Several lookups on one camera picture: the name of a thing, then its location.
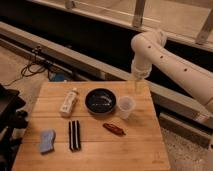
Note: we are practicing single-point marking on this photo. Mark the wooden table board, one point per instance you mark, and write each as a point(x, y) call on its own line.
point(141, 148)

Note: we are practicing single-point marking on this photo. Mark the blue object on floor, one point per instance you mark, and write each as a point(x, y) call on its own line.
point(57, 78)

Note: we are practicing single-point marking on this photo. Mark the black equipment at left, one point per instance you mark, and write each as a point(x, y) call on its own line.
point(11, 117)

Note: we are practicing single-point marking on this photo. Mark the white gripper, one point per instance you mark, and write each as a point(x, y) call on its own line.
point(139, 71)

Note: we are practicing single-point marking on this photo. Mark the blue sponge cloth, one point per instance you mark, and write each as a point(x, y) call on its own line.
point(47, 138)

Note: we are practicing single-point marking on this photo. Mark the dark ceramic bowl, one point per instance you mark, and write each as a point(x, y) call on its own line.
point(100, 101)

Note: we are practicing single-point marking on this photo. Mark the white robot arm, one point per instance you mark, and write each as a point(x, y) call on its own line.
point(149, 50)

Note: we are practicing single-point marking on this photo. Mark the white plastic bottle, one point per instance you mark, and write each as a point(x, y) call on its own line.
point(68, 103)

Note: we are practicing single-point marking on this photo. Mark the clear plastic cup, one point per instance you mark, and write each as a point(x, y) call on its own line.
point(126, 106)

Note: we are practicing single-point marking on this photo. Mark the brown wrapped snack bar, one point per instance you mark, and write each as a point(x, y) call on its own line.
point(114, 129)

